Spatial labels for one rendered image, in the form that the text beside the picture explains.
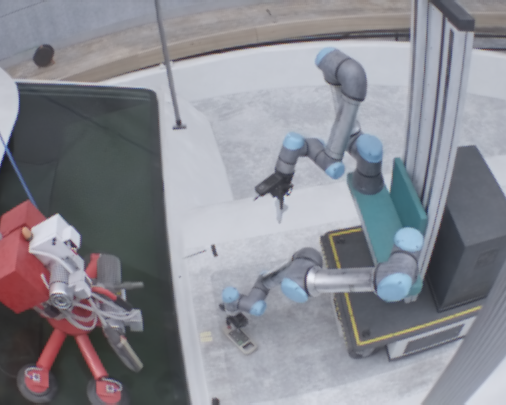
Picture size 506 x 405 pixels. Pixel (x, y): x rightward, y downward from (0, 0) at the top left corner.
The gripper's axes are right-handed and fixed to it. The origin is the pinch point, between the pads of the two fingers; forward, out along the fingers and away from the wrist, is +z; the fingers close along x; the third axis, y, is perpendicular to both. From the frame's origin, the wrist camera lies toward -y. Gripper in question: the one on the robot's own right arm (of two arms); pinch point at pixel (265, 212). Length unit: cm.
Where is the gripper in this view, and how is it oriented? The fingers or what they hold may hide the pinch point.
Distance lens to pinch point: 219.1
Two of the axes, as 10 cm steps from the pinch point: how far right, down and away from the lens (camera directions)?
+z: -2.7, 7.9, 5.5
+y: 7.2, -2.1, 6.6
